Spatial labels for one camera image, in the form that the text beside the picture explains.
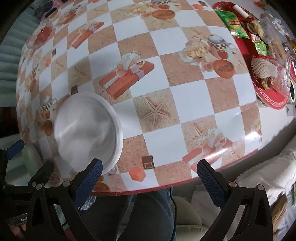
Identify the white roll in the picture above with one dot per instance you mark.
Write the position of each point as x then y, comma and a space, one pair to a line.
240, 10

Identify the cream cushion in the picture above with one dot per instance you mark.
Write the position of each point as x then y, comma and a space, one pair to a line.
189, 215

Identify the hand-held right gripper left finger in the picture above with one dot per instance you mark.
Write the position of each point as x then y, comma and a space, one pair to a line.
89, 183

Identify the pale green ribbed sofa cover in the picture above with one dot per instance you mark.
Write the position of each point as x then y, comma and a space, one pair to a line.
10, 62

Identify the red patterned plate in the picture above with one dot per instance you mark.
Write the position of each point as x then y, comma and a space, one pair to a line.
293, 69

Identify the checkered printed tablecloth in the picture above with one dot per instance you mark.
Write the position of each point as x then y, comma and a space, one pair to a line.
161, 81

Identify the white bowl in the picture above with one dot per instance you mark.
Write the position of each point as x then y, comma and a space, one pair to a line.
89, 129

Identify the red round tray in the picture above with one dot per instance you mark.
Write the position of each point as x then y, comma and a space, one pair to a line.
275, 97

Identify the small green snack packet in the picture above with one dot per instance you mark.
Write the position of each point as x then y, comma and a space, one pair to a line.
261, 49

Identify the checked cloth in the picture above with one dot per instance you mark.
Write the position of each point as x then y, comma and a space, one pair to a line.
87, 203

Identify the white foam fruit net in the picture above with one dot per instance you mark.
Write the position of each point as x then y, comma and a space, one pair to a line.
263, 68

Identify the white fleece blanket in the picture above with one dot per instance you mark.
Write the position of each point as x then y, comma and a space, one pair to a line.
261, 171

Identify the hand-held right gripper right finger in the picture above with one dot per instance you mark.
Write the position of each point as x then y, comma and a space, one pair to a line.
210, 185

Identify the clear plastic snack bag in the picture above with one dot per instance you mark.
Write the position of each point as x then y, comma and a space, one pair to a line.
276, 32

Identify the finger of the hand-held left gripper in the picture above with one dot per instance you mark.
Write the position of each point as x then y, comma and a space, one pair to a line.
41, 172
15, 148

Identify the person's jeans leg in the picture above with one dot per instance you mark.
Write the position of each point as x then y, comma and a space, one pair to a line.
138, 215

